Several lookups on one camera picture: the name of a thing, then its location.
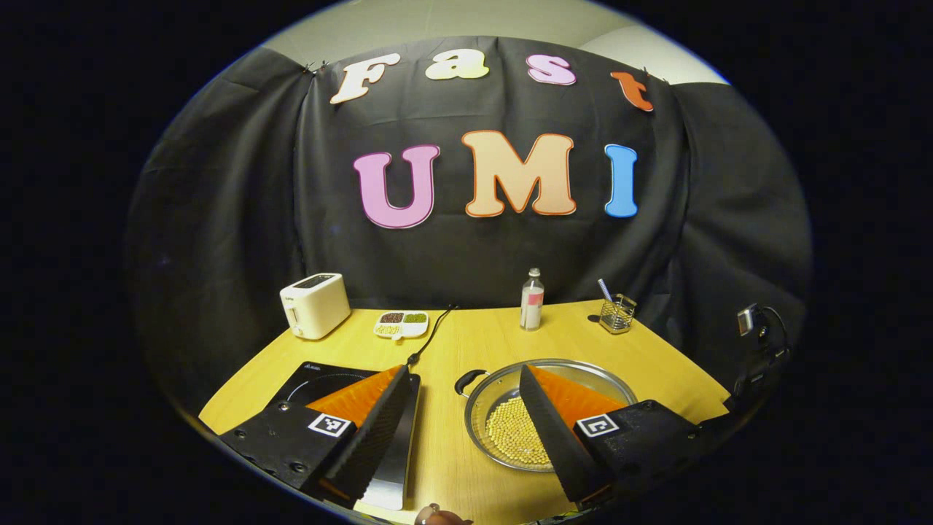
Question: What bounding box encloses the black power cable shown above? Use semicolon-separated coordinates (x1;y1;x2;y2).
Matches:
405;305;458;369

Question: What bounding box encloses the stainless steel pot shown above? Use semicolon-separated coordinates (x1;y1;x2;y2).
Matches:
455;358;639;473

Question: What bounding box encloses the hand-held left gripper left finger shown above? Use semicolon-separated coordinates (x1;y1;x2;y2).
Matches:
219;365;422;510

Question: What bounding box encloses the clear bottle with pink label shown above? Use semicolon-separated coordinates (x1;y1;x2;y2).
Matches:
520;268;545;332

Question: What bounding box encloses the metal wire utensil holder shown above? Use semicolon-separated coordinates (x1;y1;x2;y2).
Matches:
599;293;637;335

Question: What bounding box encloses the white divided bean dish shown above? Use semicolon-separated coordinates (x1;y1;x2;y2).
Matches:
373;311;430;341

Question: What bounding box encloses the white toaster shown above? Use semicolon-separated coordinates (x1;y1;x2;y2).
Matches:
280;273;351;341

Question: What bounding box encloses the black induction cooktop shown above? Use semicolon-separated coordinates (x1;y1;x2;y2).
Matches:
273;361;422;511

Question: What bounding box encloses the pile of yellow soybeans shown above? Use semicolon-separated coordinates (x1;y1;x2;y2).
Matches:
485;396;555;467

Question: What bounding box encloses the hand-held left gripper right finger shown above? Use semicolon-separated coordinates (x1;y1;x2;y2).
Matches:
519;365;730;508

